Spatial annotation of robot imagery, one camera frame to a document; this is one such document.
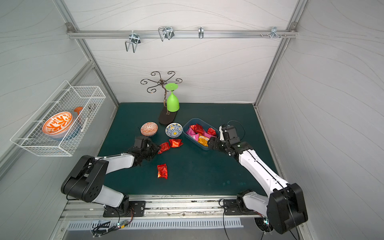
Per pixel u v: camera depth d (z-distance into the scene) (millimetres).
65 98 719
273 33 767
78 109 745
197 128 1013
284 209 390
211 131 984
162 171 840
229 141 637
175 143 957
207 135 972
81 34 787
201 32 726
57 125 637
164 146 950
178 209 753
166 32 761
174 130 1042
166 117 1127
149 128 1042
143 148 747
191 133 986
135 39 783
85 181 444
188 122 1024
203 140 931
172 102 900
